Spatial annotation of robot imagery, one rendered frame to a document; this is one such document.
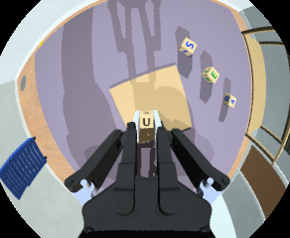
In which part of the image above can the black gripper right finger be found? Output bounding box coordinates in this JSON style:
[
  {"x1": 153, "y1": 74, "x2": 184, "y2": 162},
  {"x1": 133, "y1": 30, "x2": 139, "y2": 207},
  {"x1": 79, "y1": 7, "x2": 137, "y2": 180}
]
[{"x1": 153, "y1": 110, "x2": 230, "y2": 216}]

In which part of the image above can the tan flat mat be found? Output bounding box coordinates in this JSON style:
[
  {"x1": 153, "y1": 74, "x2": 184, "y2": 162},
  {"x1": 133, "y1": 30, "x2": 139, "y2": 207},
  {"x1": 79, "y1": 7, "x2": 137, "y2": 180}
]
[{"x1": 109, "y1": 65, "x2": 192, "y2": 145}]

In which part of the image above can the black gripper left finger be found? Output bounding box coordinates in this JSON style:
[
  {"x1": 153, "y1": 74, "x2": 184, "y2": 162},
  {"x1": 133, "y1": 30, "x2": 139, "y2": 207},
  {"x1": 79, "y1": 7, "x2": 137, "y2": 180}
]
[{"x1": 65, "y1": 111, "x2": 140, "y2": 216}]

